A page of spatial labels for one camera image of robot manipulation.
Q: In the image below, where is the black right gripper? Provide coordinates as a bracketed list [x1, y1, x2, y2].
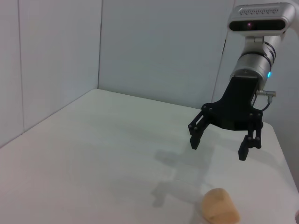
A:
[187, 76, 264, 161]

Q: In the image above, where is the beige bread roll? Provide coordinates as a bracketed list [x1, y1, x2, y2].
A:
[201, 188, 241, 224]

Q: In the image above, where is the right gripper cable with plug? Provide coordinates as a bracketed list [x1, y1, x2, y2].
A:
[251, 89, 277, 112]

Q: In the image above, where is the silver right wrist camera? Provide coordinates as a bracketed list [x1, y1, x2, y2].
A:
[228, 2, 296, 43]

